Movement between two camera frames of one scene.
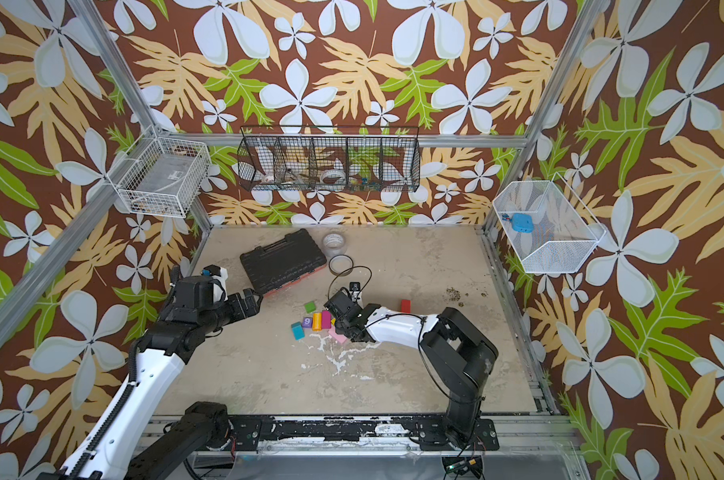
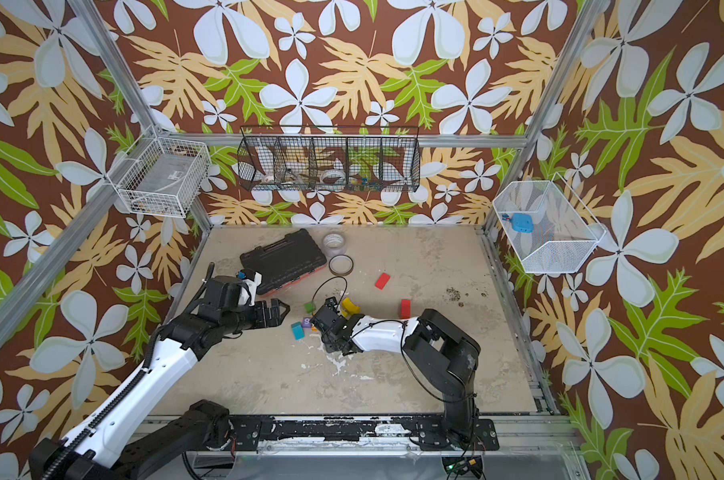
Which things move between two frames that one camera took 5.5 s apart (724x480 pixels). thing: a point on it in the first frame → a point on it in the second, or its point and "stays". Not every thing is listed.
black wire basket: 330,158 stays
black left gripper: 243,312 → 277,317
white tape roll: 333,176 stays
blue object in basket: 521,222 stays
